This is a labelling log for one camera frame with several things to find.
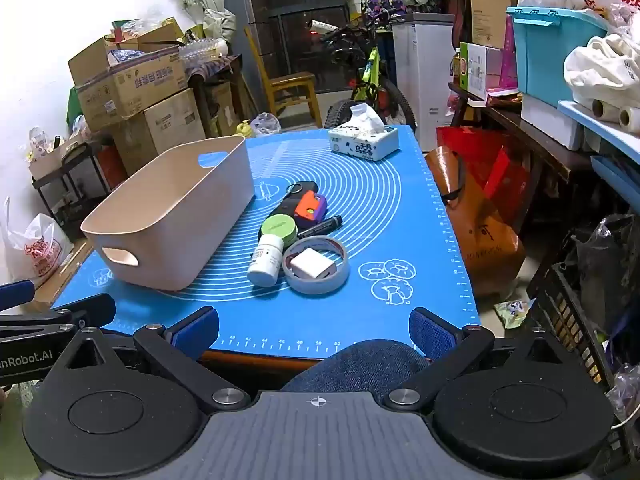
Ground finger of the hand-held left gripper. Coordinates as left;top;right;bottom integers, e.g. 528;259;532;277
0;280;37;314
0;293;117;342

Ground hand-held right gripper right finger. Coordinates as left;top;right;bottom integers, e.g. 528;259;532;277
382;308;568;411

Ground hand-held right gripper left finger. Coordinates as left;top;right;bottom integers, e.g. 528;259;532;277
47;306;252;413

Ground beige plastic basket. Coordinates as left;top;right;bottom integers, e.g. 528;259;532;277
80;135;256;292

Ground black marker pen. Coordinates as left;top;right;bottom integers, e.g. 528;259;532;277
296;215;344;240

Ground flat cardboard box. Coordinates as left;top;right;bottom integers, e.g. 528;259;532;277
31;239;96;307

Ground white red-print plastic bag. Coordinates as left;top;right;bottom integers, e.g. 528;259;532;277
0;197;75;287

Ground crumpled snack wrapper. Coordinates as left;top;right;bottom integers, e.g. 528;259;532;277
494;299;532;330

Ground blue silicone mat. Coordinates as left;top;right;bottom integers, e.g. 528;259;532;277
50;125;482;361

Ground white pill bottle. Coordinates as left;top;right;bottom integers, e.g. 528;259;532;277
246;234;285;287

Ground brown paper bag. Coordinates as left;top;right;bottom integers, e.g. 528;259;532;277
425;146;527;297

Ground clear tape roll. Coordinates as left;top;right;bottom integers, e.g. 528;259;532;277
281;236;350;295

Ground black metal cart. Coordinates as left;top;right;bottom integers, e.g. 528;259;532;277
30;132;115;232

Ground green round tin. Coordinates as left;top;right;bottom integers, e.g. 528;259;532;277
259;213;299;247

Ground black plastic crate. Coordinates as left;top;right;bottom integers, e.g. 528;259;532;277
525;215;640;398

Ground black key fob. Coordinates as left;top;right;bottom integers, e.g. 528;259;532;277
272;180;321;221

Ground red shopping bag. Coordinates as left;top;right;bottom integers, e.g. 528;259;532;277
436;126;533;221

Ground white tissue box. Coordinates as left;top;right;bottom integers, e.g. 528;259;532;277
327;102;400;162

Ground clear plastic bag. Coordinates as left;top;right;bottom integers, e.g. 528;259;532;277
250;112;282;137

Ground printed open cardboard box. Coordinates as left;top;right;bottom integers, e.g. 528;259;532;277
67;40;188;133

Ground white foam box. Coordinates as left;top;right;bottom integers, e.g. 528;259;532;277
520;94;584;151

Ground white cabinet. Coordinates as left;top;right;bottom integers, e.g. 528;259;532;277
392;12;457;148

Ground dark wooden side table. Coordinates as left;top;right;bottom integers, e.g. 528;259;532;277
186;54;247;137

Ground yellow wooden chair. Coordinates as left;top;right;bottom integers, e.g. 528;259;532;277
243;27;323;128

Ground green black bicycle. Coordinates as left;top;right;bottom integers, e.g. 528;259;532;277
305;22;418;131

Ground green white carton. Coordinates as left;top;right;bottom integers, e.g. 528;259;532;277
459;42;506;101

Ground bag of plastic bottles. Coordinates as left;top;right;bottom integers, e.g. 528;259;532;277
177;36;232;69

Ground pink carton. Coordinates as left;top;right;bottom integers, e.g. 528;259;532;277
487;15;522;92

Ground small open cardboard box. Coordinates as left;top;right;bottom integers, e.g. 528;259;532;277
104;17;184;55

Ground paper rolls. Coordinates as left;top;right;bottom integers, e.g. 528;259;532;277
590;99;640;134

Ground teal plastic storage bin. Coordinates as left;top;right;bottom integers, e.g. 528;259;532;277
506;5;623;109

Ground white cloth bag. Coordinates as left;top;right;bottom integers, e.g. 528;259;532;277
564;34;640;112

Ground tall brown cardboard box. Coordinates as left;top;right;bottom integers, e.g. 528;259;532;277
467;0;526;49

